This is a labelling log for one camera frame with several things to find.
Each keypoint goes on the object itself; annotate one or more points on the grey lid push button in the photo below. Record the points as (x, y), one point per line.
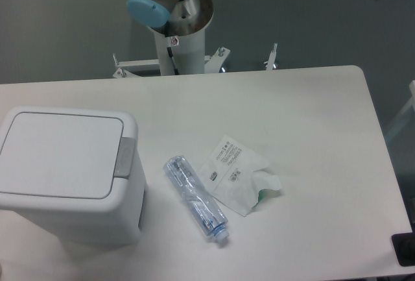
(125, 156)

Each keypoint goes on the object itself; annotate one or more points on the white trash can lid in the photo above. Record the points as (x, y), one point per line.
(59, 155)

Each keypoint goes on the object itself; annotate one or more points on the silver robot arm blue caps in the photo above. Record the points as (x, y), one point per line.
(172, 17)

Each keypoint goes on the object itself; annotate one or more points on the white plastic trash can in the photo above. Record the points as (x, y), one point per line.
(114, 219)

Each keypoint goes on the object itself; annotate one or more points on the white printed packaging wrapper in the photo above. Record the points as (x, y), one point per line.
(235, 175)

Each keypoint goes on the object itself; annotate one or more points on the black device at table edge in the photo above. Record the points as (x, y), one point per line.
(403, 244)

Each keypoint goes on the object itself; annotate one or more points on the clear crushed plastic bottle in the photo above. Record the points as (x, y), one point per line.
(203, 207)

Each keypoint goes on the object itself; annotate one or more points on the white frame at right edge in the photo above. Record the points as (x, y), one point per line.
(402, 118)

